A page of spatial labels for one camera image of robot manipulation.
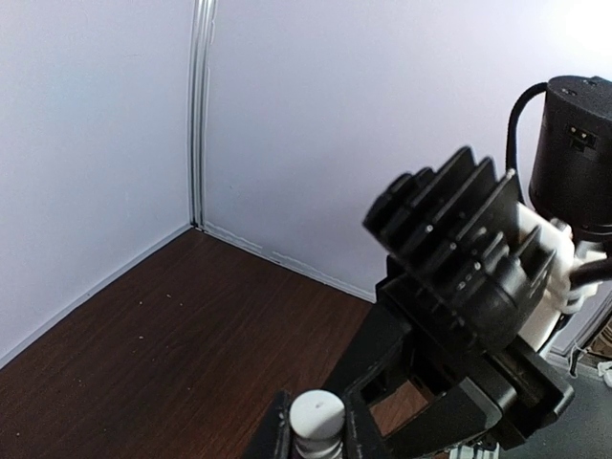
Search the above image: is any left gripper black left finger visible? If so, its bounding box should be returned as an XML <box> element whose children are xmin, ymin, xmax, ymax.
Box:
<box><xmin>246</xmin><ymin>390</ymin><xmax>292</xmax><ymax>459</ymax></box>

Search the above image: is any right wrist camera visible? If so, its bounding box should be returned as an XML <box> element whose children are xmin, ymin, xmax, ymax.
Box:
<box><xmin>361</xmin><ymin>145</ymin><xmax>601</xmax><ymax>355</ymax></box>

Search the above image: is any right aluminium corner post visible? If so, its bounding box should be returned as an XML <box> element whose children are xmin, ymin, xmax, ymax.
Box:
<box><xmin>187</xmin><ymin>0</ymin><xmax>218</xmax><ymax>230</ymax></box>

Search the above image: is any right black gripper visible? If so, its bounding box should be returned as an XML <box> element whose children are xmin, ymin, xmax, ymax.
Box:
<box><xmin>322</xmin><ymin>276</ymin><xmax>574</xmax><ymax>458</ymax></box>

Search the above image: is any right black braided cable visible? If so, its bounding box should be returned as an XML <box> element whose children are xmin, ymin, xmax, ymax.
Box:
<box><xmin>505</xmin><ymin>81</ymin><xmax>549</xmax><ymax>178</ymax></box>

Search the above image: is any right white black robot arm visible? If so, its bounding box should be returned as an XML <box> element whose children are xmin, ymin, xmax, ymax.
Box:
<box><xmin>324</xmin><ymin>76</ymin><xmax>611</xmax><ymax>458</ymax></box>

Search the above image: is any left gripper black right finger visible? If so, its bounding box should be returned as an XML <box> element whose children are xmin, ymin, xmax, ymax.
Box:
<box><xmin>343</xmin><ymin>396</ymin><xmax>390</xmax><ymax>459</ymax></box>

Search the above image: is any white nail polish cap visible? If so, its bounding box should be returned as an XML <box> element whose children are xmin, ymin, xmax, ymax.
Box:
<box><xmin>289</xmin><ymin>389</ymin><xmax>345</xmax><ymax>459</ymax></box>

